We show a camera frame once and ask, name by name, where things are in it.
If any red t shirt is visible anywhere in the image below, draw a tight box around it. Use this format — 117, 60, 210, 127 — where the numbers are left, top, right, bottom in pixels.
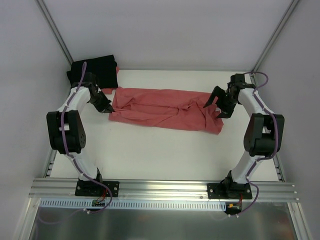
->
102, 66, 120, 95
108, 87, 224, 135

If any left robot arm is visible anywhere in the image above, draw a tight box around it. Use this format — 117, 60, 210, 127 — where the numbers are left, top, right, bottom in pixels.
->
46, 72, 115, 197

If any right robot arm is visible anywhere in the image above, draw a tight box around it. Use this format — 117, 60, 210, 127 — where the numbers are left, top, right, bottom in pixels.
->
204, 73, 285, 199

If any folded red t shirt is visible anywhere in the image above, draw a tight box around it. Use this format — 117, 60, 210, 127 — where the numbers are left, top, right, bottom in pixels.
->
102, 66, 120, 95

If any folded black t shirt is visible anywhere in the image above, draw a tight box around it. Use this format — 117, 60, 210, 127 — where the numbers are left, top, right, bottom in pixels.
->
66, 54, 118, 89

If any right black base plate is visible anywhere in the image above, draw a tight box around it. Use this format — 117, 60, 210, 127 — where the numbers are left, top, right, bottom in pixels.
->
206, 182, 253, 200

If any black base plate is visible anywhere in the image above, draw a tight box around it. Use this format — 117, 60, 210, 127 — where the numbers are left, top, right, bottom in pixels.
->
206, 182, 253, 200
74, 180, 120, 198

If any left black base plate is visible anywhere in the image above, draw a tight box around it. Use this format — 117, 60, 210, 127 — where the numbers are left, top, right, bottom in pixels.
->
74, 180, 120, 198

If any left rear frame post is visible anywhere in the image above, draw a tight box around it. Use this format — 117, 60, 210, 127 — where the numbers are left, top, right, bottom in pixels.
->
35, 0, 74, 66

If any frame post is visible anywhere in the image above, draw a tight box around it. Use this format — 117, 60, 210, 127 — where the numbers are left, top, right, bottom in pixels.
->
251, 0, 301, 72
35, 0, 74, 66

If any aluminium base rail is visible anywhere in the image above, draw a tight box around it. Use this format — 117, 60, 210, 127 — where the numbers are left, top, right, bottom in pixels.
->
28, 178, 300, 203

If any white slotted cable duct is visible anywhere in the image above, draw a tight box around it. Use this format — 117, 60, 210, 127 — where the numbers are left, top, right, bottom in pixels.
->
39, 198, 227, 212

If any right rear frame post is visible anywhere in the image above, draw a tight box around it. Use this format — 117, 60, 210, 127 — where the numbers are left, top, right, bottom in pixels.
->
251, 0, 301, 72

